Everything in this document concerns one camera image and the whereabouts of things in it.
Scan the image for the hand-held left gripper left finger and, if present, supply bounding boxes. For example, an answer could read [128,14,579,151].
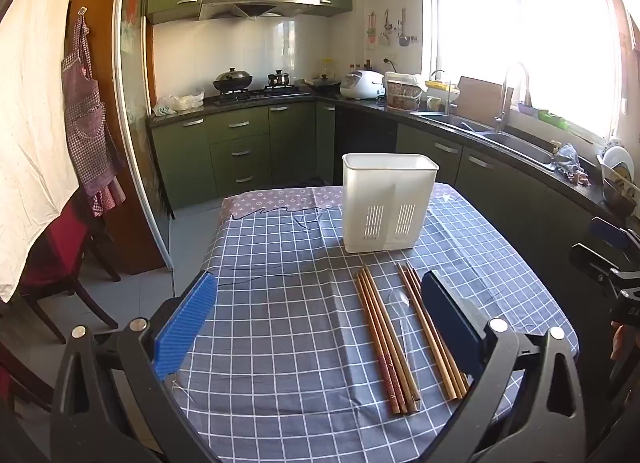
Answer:
[47,270,226,463]

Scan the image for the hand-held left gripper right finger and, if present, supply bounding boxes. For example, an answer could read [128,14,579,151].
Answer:
[421,270,586,463]

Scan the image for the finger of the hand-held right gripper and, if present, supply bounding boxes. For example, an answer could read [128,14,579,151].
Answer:
[571,242,621,284]
[590,217,632,250]

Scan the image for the clear plastic spoon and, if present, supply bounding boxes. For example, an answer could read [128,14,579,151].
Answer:
[389,289,421,389]

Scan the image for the wooden chopstick with red end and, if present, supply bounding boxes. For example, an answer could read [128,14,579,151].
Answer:
[359,270,408,415]
[355,277,401,416]

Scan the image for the white plastic utensil holder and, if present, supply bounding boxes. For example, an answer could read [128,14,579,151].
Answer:
[341,153,440,254]

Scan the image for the dish rack with plates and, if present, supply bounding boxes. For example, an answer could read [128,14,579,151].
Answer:
[597,140,640,216]

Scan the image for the crumpled rag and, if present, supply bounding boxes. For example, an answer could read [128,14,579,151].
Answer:
[552,143,591,186]

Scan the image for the blue checked tablecloth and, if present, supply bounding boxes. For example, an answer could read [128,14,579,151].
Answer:
[172,183,581,463]

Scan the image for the steel kitchen sink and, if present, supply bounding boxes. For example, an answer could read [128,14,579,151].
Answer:
[412,110,556,164]

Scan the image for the red wooden chair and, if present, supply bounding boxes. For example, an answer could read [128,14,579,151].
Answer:
[20,193,121,344]

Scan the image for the purple patterned cloth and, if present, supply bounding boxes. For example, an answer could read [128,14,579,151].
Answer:
[220,183,461,221]

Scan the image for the tall steel faucet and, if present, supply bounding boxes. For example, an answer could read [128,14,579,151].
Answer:
[495,62,531,134]

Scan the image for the green base cabinets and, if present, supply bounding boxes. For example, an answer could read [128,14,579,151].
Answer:
[150,103,616,294]

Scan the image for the wooden cutting board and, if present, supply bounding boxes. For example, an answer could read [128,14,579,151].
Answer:
[455,76,511,116]

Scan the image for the black built-in appliance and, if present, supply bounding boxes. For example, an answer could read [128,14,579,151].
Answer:
[335,108,398,188]

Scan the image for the small curved faucet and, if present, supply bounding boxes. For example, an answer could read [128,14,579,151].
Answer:
[431,69,458,116]

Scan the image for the kitchen window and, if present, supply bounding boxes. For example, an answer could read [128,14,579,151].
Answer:
[422,0,640,138]

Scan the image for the white plastic bags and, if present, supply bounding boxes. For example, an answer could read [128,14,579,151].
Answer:
[152,90,206,116]

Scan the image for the black countertop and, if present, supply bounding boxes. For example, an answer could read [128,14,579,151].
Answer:
[147,90,640,224]

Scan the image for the basket with white cloth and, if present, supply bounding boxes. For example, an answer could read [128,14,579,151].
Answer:
[382,72,428,111]

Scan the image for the checked apron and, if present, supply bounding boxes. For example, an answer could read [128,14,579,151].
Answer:
[61,8,126,216]

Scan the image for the black gas stove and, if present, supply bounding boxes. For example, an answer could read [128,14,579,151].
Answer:
[212,85,311,104]

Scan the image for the black wok with lid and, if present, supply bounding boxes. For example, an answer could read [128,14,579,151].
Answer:
[213,68,253,94]

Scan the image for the white rice cooker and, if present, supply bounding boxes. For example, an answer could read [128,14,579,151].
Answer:
[340,70,386,101]

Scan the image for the white hanging sheet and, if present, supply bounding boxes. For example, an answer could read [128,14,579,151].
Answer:
[0,0,86,304]

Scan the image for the glass sliding door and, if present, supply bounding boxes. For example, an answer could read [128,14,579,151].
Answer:
[112,0,173,271]

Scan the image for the black pan with lid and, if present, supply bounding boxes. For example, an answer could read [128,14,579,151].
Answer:
[305,74,343,94]

